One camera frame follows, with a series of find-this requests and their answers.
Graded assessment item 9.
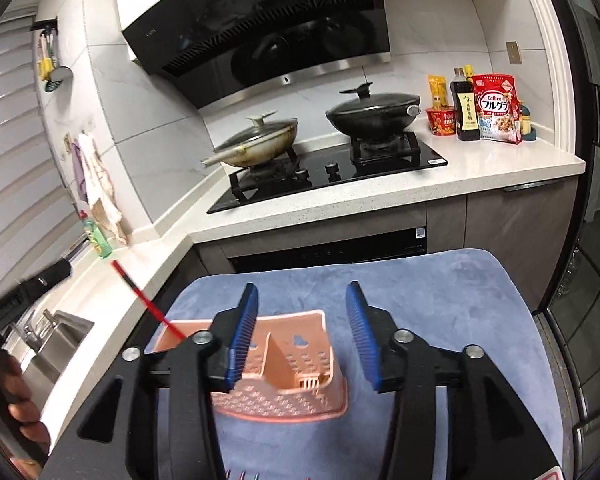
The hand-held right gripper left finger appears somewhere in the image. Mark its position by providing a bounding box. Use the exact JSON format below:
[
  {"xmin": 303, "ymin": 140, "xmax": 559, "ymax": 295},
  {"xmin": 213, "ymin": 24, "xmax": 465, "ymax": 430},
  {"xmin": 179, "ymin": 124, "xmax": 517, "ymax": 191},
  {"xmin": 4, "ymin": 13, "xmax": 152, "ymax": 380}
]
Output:
[{"xmin": 42, "ymin": 283, "xmax": 260, "ymax": 480}]

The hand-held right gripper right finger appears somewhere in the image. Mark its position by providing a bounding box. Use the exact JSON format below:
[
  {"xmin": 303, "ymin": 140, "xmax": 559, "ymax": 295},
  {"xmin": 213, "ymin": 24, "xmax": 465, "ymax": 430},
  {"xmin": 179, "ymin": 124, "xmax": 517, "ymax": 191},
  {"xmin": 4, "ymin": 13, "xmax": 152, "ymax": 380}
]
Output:
[{"xmin": 346, "ymin": 281, "xmax": 561, "ymax": 480}]

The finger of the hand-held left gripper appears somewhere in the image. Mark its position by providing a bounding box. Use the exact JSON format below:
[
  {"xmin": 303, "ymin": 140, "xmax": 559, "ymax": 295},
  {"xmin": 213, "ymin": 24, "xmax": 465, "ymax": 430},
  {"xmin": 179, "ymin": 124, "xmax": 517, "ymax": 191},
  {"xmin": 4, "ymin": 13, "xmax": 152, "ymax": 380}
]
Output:
[{"xmin": 17, "ymin": 258, "xmax": 75, "ymax": 302}]

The pink plastic utensil basket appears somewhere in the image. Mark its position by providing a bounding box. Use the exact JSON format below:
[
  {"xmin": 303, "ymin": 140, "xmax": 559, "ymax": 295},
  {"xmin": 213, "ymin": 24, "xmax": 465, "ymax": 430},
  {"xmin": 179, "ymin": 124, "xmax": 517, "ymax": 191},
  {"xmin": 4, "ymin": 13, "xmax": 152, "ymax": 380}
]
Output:
[{"xmin": 144, "ymin": 310, "xmax": 350, "ymax": 418}]

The red chopstick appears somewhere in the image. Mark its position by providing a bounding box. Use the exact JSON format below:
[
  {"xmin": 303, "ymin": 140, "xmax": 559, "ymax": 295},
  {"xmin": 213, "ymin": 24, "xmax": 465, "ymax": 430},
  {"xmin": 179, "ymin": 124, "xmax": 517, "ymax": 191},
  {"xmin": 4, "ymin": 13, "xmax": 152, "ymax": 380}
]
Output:
[{"xmin": 110, "ymin": 260, "xmax": 187, "ymax": 342}]

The person's left hand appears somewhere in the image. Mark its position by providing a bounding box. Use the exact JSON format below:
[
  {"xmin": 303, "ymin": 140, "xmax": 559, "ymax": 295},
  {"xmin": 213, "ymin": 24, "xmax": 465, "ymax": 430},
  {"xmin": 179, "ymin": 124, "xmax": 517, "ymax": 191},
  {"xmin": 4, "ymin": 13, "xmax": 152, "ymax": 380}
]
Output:
[{"xmin": 0, "ymin": 352, "xmax": 52, "ymax": 463}]

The chrome faucet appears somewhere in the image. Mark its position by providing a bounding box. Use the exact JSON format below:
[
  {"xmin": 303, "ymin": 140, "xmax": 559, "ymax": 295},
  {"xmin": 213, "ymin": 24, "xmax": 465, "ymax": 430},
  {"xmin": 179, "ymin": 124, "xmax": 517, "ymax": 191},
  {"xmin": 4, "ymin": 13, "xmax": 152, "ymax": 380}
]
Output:
[{"xmin": 7, "ymin": 307, "xmax": 56, "ymax": 356}]

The stainless steel sink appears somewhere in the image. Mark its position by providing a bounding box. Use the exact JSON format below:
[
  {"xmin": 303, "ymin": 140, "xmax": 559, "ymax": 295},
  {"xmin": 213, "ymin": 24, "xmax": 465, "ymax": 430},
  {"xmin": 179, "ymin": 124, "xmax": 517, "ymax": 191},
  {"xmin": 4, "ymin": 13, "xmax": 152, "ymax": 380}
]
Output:
[{"xmin": 22, "ymin": 310, "xmax": 95, "ymax": 411}]

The green dish soap bottle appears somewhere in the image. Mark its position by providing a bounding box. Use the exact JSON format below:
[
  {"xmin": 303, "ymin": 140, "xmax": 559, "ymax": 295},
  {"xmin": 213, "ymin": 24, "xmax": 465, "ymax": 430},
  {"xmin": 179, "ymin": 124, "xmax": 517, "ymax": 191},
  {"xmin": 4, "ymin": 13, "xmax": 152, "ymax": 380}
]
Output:
[{"xmin": 79, "ymin": 209, "xmax": 113, "ymax": 259}]

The black built-in dishwasher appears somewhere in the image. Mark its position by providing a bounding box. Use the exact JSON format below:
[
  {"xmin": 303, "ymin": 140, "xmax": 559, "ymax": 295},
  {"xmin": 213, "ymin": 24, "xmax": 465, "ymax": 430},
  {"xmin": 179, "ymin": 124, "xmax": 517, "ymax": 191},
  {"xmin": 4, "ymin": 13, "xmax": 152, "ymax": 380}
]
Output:
[{"xmin": 227, "ymin": 227, "xmax": 427, "ymax": 276}]

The blue fleece mat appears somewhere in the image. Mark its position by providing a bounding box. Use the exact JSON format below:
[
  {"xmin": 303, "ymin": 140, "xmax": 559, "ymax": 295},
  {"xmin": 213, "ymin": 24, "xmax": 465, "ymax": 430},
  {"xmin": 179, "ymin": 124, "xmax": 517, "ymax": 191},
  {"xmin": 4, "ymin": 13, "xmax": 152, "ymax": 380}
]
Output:
[{"xmin": 145, "ymin": 247, "xmax": 566, "ymax": 480}]

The beige hanging dish cloth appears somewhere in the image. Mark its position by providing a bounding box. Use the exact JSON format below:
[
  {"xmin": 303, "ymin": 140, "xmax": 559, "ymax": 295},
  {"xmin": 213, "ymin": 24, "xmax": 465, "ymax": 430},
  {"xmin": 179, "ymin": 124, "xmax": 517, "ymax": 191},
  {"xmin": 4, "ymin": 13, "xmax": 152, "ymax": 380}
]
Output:
[{"xmin": 77, "ymin": 131, "xmax": 130, "ymax": 246}]

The purple hanging cloth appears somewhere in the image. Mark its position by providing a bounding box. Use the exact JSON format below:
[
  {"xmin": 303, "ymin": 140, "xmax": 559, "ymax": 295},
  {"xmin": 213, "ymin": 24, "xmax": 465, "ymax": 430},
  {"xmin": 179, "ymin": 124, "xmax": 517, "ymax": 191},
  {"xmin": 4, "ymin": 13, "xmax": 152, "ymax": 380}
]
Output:
[{"xmin": 70, "ymin": 140, "xmax": 88, "ymax": 201}]

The white window blind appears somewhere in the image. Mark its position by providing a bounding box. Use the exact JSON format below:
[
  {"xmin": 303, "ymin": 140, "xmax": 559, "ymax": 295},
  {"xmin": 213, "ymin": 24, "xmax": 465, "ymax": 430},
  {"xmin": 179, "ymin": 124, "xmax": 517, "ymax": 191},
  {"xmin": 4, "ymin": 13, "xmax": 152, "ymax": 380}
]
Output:
[{"xmin": 0, "ymin": 2, "xmax": 88, "ymax": 301}]

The black gas stove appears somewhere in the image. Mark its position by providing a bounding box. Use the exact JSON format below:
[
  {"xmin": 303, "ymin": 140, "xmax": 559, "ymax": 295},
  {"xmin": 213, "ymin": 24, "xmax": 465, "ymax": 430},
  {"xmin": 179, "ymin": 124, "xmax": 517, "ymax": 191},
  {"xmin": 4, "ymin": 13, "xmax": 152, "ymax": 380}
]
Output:
[{"xmin": 206, "ymin": 131, "xmax": 450, "ymax": 215}]

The grey base cabinet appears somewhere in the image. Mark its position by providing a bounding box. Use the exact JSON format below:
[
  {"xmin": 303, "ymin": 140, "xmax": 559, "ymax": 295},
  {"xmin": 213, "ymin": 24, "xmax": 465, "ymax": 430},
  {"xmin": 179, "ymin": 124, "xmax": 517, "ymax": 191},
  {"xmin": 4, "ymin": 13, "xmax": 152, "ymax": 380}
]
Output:
[{"xmin": 426, "ymin": 179, "xmax": 579, "ymax": 311}]

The beige wok with glass lid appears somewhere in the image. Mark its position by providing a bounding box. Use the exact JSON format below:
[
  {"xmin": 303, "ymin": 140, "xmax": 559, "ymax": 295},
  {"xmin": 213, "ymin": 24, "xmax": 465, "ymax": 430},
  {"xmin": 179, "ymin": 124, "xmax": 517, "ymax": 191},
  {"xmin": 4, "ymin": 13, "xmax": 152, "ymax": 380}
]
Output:
[{"xmin": 201, "ymin": 111, "xmax": 300, "ymax": 169}]

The metal hanging strainer ladle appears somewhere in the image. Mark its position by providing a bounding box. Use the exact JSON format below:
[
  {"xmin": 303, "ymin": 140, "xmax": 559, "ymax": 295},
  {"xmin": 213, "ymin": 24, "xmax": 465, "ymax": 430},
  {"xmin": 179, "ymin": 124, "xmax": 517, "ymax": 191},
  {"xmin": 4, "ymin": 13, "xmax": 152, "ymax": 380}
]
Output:
[{"xmin": 45, "ymin": 30, "xmax": 74, "ymax": 92}]

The black wok with lid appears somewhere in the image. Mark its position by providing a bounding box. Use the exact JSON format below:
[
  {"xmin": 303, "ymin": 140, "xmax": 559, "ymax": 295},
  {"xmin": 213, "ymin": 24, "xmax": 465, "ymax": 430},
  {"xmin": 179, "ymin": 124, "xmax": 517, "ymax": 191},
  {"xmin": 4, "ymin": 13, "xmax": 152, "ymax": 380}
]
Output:
[{"xmin": 325, "ymin": 80, "xmax": 422, "ymax": 142}]

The red instant noodle cup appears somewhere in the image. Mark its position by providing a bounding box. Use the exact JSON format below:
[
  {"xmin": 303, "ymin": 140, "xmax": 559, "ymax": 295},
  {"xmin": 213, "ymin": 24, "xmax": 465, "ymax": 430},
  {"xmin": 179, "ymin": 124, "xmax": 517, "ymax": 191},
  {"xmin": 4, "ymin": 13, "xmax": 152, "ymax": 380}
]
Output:
[{"xmin": 425, "ymin": 105, "xmax": 456, "ymax": 136}]

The dark soy sauce bottle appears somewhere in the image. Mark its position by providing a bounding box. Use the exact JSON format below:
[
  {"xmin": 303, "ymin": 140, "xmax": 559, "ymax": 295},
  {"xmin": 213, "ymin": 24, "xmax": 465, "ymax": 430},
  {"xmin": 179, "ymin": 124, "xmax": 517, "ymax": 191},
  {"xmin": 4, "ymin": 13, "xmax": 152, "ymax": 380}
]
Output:
[{"xmin": 450, "ymin": 66, "xmax": 481, "ymax": 142}]

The yellow snack packet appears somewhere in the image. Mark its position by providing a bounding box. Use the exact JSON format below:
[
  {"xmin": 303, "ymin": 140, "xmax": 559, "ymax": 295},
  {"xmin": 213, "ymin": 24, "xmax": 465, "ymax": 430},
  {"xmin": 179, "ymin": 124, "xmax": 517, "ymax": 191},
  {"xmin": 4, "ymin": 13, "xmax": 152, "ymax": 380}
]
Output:
[{"xmin": 427, "ymin": 75, "xmax": 454, "ymax": 109}]

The red cereal bag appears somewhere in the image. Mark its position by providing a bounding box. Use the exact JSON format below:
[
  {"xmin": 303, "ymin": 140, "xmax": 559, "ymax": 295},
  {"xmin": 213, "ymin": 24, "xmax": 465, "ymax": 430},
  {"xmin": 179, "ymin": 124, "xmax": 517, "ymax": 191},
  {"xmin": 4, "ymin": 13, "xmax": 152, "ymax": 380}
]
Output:
[{"xmin": 472, "ymin": 73, "xmax": 523, "ymax": 146}]

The teal seasoning holder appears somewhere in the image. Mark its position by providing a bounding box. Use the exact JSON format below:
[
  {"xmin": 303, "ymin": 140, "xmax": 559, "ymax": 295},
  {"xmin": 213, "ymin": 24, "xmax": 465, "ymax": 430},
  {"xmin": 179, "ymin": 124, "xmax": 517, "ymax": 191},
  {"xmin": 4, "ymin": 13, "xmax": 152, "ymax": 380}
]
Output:
[{"xmin": 517, "ymin": 102, "xmax": 538, "ymax": 143}]

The black framed glass door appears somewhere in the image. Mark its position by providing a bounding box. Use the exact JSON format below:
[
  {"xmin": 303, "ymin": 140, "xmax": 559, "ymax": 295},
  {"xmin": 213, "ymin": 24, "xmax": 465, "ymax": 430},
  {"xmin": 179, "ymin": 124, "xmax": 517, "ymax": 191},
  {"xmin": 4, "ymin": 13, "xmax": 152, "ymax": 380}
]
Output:
[{"xmin": 530, "ymin": 0, "xmax": 600, "ymax": 480}]

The black range hood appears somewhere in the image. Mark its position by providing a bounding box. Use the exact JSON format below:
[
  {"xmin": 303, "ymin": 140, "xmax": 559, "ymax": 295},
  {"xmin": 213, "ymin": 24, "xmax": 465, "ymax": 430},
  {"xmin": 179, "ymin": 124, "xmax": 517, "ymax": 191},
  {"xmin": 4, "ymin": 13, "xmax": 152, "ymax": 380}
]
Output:
[{"xmin": 112, "ymin": 0, "xmax": 393, "ymax": 110}]

